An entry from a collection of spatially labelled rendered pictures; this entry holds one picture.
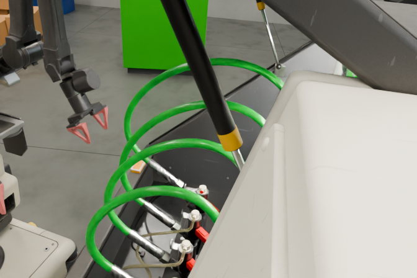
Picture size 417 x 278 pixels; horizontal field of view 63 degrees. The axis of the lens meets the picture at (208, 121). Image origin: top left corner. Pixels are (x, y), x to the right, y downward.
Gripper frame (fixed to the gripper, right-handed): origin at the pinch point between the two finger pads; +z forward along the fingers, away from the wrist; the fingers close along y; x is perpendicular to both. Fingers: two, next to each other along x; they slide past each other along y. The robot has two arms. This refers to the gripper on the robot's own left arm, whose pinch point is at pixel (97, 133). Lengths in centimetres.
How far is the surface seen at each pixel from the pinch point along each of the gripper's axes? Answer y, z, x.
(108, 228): -29.5, 14.7, -18.6
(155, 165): -25.5, 1.4, -37.8
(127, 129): -26.4, -8.9, -36.2
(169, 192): -48, -7, -57
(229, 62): -24, -16, -62
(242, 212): -64, -16, -75
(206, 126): 6.7, 8.1, -35.9
